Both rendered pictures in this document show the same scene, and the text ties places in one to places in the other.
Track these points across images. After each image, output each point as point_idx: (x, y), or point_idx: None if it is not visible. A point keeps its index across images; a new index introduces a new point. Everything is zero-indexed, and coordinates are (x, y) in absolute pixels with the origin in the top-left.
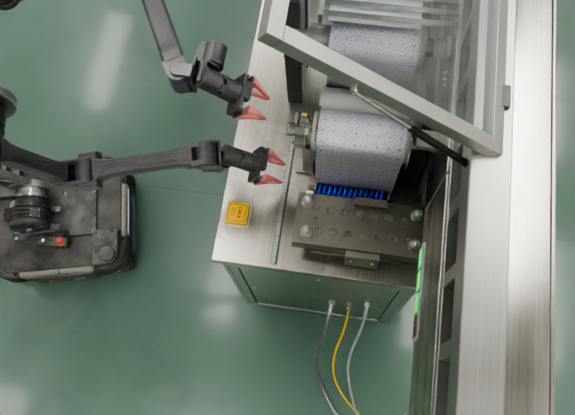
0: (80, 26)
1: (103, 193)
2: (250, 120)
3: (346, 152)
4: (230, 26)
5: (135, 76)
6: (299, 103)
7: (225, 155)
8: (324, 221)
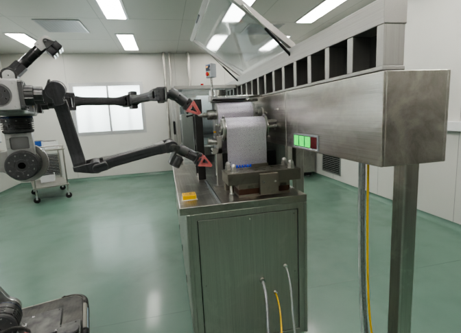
0: (49, 273)
1: (67, 310)
2: (182, 184)
3: (240, 124)
4: (145, 255)
5: (86, 282)
6: (204, 179)
7: (181, 145)
8: (241, 170)
